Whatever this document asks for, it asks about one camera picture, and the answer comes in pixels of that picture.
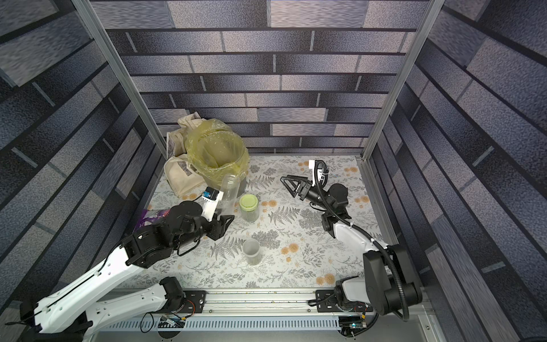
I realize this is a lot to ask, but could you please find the black corrugated cable conduit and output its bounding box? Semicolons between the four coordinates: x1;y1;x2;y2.
313;161;411;322

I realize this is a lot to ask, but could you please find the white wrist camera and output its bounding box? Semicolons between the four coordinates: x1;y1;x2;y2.
202;186;224;222
309;160;329;188

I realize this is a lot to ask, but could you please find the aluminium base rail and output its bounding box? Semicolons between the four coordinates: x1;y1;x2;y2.
76;287;441;332

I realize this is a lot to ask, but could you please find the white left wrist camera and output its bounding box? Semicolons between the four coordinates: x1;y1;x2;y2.
202;186;224;222

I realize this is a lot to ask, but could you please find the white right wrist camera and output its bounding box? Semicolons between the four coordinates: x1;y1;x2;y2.
309;160;329;188

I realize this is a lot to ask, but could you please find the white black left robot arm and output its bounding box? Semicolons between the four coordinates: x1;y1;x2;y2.
20;201;235;341

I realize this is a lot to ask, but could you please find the tall clear plastic jar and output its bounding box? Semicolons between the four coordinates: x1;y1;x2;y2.
218;174;240;215

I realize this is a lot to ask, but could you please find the glass jar with green lid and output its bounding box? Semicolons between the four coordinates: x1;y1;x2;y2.
239;194;259;222

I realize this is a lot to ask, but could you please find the short frosted plastic cup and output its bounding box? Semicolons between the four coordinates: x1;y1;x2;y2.
242;239;262;266

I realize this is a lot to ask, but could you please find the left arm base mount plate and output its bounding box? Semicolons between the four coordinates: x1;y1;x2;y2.
154;290;207;316

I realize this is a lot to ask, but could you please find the floral patterned table mat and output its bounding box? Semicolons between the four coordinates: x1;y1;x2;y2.
122;155;363;289

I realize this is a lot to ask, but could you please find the yellow plastic bin liner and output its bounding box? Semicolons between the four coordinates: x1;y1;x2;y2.
184;119;249;189

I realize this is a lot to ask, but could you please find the purple snack packet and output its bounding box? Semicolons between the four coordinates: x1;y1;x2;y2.
134;209;170;232

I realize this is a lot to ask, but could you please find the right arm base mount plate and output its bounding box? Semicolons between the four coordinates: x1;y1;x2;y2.
311;289;374;314

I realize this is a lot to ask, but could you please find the grey mesh waste bin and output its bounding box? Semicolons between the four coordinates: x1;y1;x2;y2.
203;171;247;198

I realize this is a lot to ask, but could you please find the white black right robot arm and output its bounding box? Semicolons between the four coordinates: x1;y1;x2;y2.
281;175;423;321

